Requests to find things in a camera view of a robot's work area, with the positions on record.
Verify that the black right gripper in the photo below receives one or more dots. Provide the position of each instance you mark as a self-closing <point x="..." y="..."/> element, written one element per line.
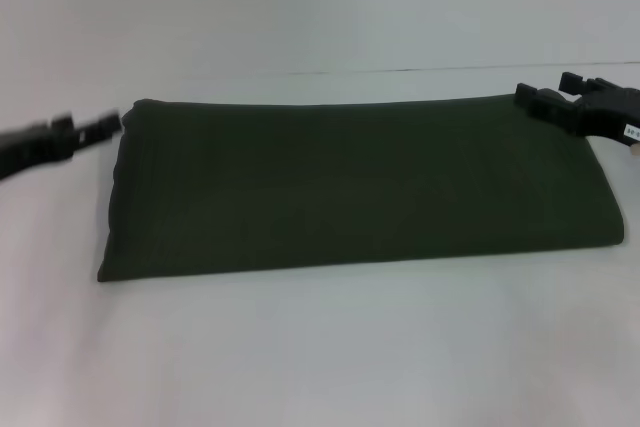
<point x="607" y="112"/>

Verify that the dark green FREE t-shirt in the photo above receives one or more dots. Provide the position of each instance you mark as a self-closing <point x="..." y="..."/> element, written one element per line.
<point x="350" y="187"/>

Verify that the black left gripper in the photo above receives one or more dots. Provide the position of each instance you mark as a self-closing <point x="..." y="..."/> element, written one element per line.
<point x="35" y="149"/>

